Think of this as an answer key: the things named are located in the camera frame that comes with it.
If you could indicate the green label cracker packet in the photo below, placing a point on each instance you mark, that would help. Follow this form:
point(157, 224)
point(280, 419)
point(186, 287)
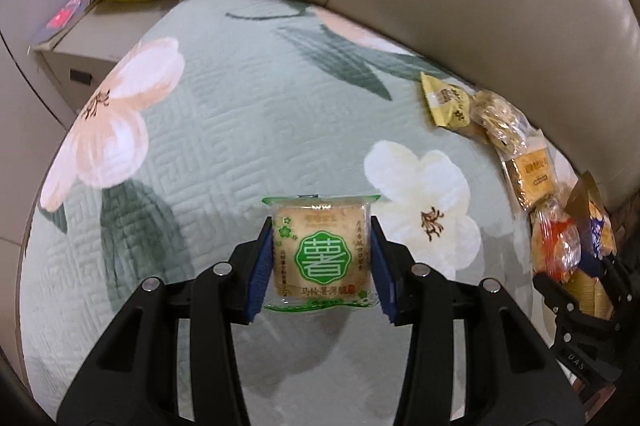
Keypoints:
point(322, 256)

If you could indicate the beige nightstand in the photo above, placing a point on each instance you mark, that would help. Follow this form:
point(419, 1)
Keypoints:
point(90, 51)

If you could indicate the clear bag of small biscuits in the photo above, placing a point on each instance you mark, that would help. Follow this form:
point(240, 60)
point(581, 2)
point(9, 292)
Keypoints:
point(497, 118)

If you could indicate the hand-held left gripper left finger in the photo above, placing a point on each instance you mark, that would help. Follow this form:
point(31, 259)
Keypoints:
point(260, 278)

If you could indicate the blue chip packet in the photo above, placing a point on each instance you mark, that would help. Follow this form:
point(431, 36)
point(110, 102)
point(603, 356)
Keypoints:
point(597, 226)

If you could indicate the large orange toast packet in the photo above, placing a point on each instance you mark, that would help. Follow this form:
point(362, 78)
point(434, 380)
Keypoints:
point(532, 176)

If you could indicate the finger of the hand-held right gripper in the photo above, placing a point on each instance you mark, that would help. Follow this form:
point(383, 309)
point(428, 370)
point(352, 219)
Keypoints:
point(560, 306)
point(620, 286)

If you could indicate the pink printed card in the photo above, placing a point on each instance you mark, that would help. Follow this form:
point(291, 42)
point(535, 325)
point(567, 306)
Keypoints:
point(62, 18)

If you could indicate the red striped snack packet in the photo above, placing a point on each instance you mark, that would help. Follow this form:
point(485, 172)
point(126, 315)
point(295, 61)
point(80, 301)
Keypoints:
point(555, 246)

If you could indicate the yellow snack packet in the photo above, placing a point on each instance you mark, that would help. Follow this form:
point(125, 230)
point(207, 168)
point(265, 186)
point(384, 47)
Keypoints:
point(445, 103)

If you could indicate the floral quilted blanket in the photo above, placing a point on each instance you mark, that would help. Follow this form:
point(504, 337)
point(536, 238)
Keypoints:
point(250, 131)

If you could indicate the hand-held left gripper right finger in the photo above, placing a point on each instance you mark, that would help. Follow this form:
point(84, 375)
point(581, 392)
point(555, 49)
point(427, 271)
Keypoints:
point(384, 278)

